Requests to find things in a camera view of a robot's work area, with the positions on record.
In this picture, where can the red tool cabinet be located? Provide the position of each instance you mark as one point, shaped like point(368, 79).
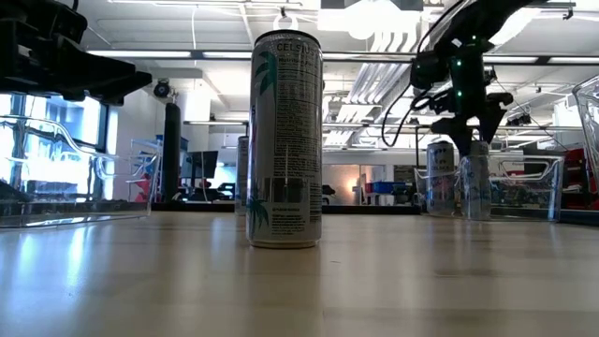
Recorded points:
point(585, 187)

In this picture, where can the white ceiling lamp panel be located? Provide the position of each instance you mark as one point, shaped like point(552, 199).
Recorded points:
point(365, 21)

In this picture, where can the blue storage bins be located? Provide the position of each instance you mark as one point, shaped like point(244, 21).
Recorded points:
point(388, 187)

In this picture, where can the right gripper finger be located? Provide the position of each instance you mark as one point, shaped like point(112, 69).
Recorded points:
point(493, 110)
point(461, 133)

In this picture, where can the long ceiling light strip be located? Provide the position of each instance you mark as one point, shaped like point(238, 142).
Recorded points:
point(227, 54)
point(140, 54)
point(510, 59)
point(573, 60)

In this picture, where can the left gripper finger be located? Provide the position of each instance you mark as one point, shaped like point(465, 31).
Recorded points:
point(138, 86)
point(79, 70)

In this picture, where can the black computer monitor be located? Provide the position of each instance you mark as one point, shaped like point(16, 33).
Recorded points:
point(201, 164)

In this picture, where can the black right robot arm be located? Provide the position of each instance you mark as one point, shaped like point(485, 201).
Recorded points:
point(486, 19)

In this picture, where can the dome security camera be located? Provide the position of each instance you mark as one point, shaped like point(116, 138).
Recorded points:
point(162, 89)

